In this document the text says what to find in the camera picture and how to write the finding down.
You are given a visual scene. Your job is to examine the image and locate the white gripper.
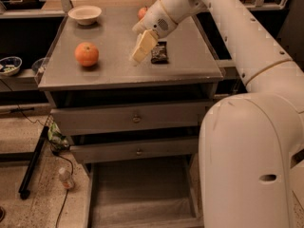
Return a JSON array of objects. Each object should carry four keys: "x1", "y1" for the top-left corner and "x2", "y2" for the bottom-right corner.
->
[{"x1": 131, "y1": 0, "x2": 178, "y2": 63}]

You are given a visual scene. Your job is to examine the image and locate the orange fruit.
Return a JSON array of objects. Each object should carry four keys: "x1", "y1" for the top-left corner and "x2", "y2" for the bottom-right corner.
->
[{"x1": 74, "y1": 42, "x2": 99, "y2": 67}]

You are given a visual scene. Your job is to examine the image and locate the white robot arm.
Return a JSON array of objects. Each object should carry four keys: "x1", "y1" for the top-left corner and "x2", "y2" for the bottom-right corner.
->
[{"x1": 132, "y1": 0, "x2": 304, "y2": 228}]

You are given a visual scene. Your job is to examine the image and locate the top grey drawer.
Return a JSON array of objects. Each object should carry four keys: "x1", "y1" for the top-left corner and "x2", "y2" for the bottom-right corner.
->
[{"x1": 51, "y1": 101, "x2": 211, "y2": 136}]

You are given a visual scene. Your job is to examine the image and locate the grey drawer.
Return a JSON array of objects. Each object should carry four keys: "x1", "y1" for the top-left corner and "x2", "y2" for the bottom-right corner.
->
[
  {"x1": 51, "y1": 101, "x2": 211, "y2": 136},
  {"x1": 84, "y1": 157, "x2": 203, "y2": 228},
  {"x1": 71, "y1": 136, "x2": 199, "y2": 163}
]

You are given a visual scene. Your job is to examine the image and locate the grey drawer cabinet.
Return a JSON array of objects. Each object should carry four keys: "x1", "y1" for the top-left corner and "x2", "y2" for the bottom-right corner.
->
[{"x1": 37, "y1": 5, "x2": 224, "y2": 176}]

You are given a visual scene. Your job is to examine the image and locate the middle grey drawer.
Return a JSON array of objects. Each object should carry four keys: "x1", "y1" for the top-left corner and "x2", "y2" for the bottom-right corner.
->
[{"x1": 71, "y1": 136, "x2": 199, "y2": 163}]

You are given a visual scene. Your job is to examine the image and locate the bottom grey drawer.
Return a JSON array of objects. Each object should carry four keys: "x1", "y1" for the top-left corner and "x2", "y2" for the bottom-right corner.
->
[{"x1": 84, "y1": 157, "x2": 203, "y2": 228}]

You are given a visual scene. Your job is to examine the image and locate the dark snack packet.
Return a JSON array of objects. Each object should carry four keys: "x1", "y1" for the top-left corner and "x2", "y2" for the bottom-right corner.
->
[{"x1": 151, "y1": 42, "x2": 168, "y2": 64}]

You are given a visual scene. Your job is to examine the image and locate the red apple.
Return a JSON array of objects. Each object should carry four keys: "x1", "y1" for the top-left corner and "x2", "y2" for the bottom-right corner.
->
[{"x1": 138, "y1": 7, "x2": 148, "y2": 20}]

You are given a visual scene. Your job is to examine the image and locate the white bowl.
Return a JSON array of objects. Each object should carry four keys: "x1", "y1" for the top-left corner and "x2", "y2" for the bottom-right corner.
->
[{"x1": 68, "y1": 6, "x2": 102, "y2": 26}]

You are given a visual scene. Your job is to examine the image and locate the grey side shelf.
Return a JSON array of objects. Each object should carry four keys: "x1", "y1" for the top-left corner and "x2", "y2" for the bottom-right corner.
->
[{"x1": 216, "y1": 60, "x2": 239, "y2": 80}]

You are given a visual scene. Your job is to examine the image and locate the clear glass bowl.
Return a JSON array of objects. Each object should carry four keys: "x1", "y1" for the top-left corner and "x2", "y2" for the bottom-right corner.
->
[{"x1": 31, "y1": 57, "x2": 49, "y2": 74}]

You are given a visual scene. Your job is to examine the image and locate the green snack bag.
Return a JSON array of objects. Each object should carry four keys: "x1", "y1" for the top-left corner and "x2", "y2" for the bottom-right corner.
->
[{"x1": 47, "y1": 123, "x2": 69, "y2": 150}]

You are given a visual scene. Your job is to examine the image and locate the blue patterned bowl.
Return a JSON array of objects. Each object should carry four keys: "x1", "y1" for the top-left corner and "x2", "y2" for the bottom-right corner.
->
[{"x1": 0, "y1": 56, "x2": 23, "y2": 76}]

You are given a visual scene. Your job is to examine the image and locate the clear plastic bottle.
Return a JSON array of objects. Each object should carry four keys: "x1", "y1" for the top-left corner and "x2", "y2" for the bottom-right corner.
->
[{"x1": 59, "y1": 167, "x2": 74, "y2": 190}]

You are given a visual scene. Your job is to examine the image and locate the black stand leg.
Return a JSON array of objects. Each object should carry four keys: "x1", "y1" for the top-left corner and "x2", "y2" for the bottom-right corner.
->
[{"x1": 18, "y1": 126, "x2": 48, "y2": 200}]

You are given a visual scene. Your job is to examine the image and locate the black cable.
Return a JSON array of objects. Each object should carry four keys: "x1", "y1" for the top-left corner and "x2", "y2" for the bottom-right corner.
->
[{"x1": 0, "y1": 79, "x2": 74, "y2": 228}]

